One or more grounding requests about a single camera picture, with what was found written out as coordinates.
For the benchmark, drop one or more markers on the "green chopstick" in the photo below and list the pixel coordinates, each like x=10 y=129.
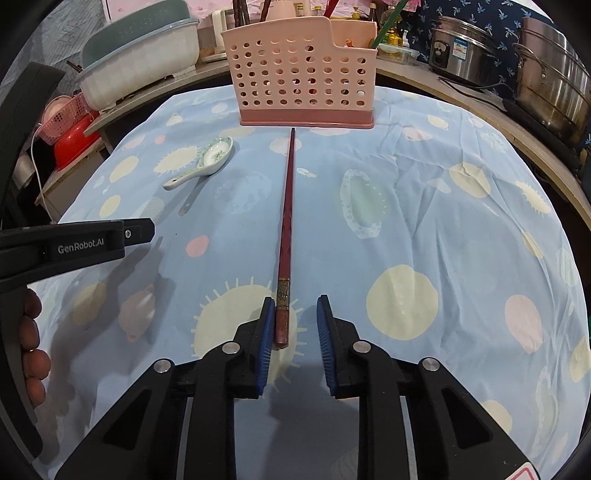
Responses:
x=388 y=30

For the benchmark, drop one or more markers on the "small pink mesh basket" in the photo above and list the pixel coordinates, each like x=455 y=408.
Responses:
x=64 y=120

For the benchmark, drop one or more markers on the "black induction cooker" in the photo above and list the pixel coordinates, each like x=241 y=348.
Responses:
x=531 y=120

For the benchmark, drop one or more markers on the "yellow cooking oil bottle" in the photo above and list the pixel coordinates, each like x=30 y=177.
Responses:
x=396 y=37

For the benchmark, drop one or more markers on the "blue printed curtain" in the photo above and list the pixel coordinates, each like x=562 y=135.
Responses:
x=485 y=14

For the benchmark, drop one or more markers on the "dark brown chopstick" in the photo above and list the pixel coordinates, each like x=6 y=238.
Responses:
x=237 y=11

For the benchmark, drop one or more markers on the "stacked steel steamer pot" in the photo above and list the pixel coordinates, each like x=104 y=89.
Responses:
x=549 y=78

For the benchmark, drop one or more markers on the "dark sauce bottle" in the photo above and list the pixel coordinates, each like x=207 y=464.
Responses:
x=372 y=13

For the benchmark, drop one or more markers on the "white pump bottle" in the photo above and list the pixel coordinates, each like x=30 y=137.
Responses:
x=406 y=38

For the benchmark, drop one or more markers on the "pink perforated utensil holder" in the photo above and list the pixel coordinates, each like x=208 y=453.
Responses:
x=300 y=83

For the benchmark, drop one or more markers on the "clear plastic food container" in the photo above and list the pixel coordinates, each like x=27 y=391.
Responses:
x=397 y=54

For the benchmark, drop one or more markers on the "curved wooden counter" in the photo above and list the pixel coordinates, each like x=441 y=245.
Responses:
x=461 y=99

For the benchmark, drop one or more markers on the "red plastic basin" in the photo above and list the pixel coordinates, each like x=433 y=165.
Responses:
x=76 y=145

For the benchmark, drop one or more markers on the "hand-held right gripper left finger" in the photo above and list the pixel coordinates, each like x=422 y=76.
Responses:
x=265 y=350

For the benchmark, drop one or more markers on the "white floral ceramic spoon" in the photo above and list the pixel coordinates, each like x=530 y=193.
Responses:
x=214 y=154

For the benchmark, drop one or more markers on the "steel rice cooker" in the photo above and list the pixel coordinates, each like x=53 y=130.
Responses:
x=466 y=50

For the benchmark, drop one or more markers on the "pink dotted curtain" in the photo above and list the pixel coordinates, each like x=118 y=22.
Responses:
x=203 y=3

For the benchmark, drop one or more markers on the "dark wooden stick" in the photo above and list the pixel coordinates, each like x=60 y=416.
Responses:
x=76 y=67

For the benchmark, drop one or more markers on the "white plastic basin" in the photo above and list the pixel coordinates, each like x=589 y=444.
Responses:
x=138 y=69

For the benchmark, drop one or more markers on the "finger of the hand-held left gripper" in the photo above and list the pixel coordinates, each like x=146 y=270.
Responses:
x=138 y=231

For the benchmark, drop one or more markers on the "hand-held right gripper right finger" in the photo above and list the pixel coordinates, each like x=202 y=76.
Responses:
x=325 y=350

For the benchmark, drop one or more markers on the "dark red chopstick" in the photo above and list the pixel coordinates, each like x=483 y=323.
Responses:
x=265 y=9

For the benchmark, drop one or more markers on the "dark purple patterned chopstick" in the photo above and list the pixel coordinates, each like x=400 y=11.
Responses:
x=285 y=217

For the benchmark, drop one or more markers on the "white kitchen appliance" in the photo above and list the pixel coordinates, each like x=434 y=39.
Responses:
x=218 y=27

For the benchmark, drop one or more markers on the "person's left hand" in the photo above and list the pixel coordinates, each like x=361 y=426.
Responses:
x=32 y=332

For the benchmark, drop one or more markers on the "wooden side cabinet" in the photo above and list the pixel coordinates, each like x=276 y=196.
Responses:
x=69 y=184

